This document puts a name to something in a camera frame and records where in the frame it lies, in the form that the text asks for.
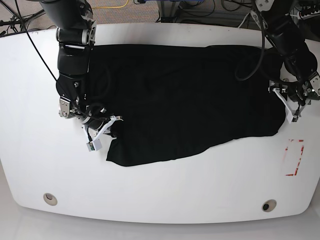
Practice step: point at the left table grommet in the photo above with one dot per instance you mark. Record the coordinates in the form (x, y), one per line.
(50, 199)

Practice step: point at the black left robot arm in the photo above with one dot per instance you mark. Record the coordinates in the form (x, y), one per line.
(277, 26)

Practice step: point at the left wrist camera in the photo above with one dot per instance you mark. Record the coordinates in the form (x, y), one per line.
(291, 117)

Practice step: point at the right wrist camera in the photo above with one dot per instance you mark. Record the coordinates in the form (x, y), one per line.
(94, 145)

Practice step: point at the red tape marking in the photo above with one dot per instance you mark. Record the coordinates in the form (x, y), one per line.
(293, 157)

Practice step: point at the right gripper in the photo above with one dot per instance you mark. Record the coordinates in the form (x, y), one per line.
(95, 127)

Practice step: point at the right table grommet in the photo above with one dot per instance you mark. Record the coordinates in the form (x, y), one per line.
(269, 205)

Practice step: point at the white power strip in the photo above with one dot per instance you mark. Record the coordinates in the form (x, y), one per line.
(309, 11)

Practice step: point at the table grommet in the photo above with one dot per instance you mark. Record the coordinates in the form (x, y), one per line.
(50, 199)
(269, 205)

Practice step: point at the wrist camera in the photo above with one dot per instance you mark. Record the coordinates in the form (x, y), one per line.
(291, 117)
(94, 145)

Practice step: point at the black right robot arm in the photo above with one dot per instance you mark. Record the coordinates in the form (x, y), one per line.
(75, 34)

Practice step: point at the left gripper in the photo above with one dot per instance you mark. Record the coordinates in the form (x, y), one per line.
(293, 107)

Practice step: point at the black tripod legs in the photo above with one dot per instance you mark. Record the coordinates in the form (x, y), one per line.
(15, 21)

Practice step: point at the black printed T-shirt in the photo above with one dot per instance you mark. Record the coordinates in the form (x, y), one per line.
(177, 102)

